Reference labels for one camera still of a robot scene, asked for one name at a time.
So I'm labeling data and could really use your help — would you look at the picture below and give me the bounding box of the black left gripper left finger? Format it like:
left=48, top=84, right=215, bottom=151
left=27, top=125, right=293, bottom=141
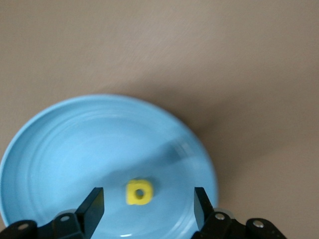
left=0, top=187, right=105, bottom=239

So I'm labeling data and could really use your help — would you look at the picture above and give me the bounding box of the yellow foam letter d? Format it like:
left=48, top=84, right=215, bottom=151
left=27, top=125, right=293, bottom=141
left=125, top=177, right=154, bottom=206

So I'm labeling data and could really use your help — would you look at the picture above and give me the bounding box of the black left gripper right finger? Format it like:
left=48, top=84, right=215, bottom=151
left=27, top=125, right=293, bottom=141
left=193, top=187, right=291, bottom=239

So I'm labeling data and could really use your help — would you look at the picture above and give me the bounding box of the blue plate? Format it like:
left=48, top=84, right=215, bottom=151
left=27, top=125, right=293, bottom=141
left=0, top=93, right=219, bottom=239

